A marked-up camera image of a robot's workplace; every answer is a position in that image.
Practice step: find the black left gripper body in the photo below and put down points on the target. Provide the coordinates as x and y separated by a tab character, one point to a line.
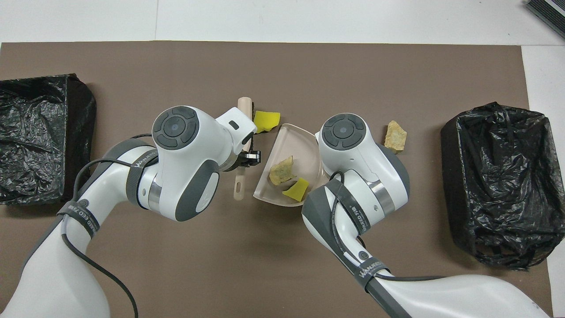
240	162

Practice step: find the beige hand brush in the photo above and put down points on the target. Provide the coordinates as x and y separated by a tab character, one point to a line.
239	190

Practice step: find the large yellow sponge piece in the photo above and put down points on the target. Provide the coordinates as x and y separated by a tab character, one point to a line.
267	121

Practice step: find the beige plastic dustpan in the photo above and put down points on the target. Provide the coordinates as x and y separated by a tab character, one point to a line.
304	150

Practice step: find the small yellow sponge piece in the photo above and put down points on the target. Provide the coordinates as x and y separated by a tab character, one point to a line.
296	190

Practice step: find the pale bread chunk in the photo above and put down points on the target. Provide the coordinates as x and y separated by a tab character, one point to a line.
396	138

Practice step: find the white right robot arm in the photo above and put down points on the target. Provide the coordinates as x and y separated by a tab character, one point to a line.
353	150

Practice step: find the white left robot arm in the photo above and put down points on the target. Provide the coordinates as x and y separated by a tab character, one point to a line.
185	150

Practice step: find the open bin with black bag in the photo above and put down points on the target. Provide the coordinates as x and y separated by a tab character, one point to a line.
503	185

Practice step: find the brown table mat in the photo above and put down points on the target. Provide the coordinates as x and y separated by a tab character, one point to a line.
265	70

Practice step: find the box wrapped in black bag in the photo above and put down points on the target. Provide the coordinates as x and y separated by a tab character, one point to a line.
39	132

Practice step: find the dark ribbed device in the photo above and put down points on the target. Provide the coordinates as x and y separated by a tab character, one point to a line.
547	13

